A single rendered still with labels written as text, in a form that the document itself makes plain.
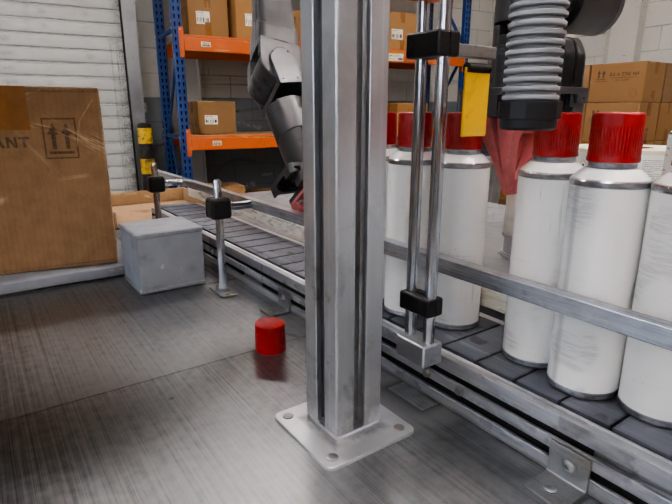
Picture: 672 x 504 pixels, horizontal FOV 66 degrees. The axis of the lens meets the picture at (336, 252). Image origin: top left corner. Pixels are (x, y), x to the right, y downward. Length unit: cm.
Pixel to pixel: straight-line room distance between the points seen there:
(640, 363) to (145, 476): 36
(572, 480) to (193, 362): 37
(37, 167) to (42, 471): 52
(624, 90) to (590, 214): 357
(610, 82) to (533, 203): 358
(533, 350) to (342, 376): 16
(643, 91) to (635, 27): 181
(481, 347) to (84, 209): 63
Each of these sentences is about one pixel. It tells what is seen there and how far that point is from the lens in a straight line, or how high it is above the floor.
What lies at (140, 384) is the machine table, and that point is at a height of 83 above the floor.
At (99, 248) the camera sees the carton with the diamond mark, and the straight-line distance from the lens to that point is 89.
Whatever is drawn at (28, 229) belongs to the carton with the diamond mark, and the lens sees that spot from 89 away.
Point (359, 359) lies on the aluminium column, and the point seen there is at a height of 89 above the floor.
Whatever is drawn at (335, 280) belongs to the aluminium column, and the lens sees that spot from 37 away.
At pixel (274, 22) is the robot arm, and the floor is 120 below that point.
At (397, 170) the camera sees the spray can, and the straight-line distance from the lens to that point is 51.
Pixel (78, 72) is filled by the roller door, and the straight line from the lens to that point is 465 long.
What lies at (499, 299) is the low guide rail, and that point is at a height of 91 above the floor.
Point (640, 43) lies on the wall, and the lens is 563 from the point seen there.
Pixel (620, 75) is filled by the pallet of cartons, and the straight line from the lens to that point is 397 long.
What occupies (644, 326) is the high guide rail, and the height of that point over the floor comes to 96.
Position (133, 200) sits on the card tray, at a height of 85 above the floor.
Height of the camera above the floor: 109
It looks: 15 degrees down
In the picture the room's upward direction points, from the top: straight up
